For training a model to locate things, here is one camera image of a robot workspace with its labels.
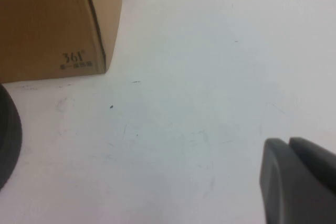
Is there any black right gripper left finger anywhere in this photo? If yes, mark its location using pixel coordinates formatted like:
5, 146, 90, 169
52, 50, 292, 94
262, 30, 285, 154
258, 137, 336, 224

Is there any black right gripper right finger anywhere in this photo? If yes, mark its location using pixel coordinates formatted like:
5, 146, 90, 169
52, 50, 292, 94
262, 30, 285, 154
289, 136, 336, 179

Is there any black knit sneaker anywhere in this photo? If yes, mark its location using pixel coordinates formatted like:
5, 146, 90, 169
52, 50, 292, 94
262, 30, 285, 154
0, 83, 23, 190

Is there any brown cardboard shoe box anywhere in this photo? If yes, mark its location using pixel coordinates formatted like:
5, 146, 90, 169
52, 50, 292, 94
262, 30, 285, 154
0, 0, 124, 84

